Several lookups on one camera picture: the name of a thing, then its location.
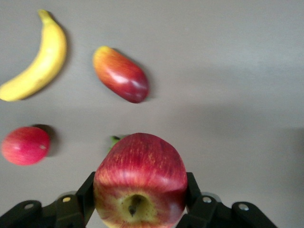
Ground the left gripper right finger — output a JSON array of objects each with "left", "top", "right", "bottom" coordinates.
[{"left": 178, "top": 172, "right": 278, "bottom": 228}]

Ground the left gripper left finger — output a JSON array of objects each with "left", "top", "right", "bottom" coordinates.
[{"left": 0, "top": 171, "right": 97, "bottom": 228}]

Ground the pink red pomegranate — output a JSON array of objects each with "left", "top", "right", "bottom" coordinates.
[{"left": 1, "top": 126, "right": 51, "bottom": 166}]

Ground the red yellow mango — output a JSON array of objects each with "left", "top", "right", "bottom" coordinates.
[{"left": 92, "top": 46, "right": 150, "bottom": 104}]

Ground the brown table cover sheet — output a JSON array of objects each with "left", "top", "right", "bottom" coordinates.
[{"left": 0, "top": 0, "right": 304, "bottom": 228}]

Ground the dark purple mangosteen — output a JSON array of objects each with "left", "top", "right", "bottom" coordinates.
[{"left": 108, "top": 134, "right": 130, "bottom": 152}]

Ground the red yellow striped apple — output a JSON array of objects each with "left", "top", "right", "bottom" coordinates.
[{"left": 93, "top": 133, "right": 188, "bottom": 228}]

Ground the yellow banana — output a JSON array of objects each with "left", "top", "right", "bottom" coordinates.
[{"left": 0, "top": 9, "right": 67, "bottom": 102}]

